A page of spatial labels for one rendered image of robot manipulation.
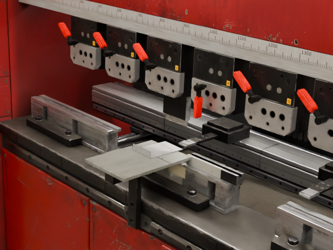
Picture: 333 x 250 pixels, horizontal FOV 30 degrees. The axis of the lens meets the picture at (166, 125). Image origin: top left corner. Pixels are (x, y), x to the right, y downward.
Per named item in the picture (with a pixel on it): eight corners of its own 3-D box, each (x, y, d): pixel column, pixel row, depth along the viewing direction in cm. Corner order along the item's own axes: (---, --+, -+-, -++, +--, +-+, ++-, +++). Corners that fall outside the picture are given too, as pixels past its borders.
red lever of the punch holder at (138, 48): (133, 42, 186) (148, 68, 183) (143, 40, 189) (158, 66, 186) (130, 46, 187) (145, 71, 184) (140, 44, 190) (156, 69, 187)
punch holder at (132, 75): (104, 74, 206) (105, 24, 201) (124, 70, 212) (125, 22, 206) (134, 84, 196) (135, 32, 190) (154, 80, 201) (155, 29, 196)
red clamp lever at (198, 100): (191, 118, 174) (193, 84, 171) (201, 115, 177) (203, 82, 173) (195, 119, 173) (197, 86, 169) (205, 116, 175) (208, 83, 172)
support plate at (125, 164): (84, 161, 183) (84, 158, 182) (151, 142, 200) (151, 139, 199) (123, 182, 170) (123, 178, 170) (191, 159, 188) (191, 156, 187)
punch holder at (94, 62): (70, 62, 220) (69, 15, 214) (89, 59, 225) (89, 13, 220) (95, 71, 210) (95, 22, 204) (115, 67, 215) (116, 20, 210)
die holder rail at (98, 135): (31, 119, 251) (30, 96, 248) (44, 116, 255) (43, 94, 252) (107, 156, 217) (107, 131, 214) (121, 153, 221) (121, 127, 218)
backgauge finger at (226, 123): (169, 144, 201) (169, 129, 199) (223, 128, 218) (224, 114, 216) (195, 155, 192) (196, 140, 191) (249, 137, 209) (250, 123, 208)
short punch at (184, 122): (162, 119, 195) (163, 90, 191) (167, 117, 196) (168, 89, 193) (185, 127, 188) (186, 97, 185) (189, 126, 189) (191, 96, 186)
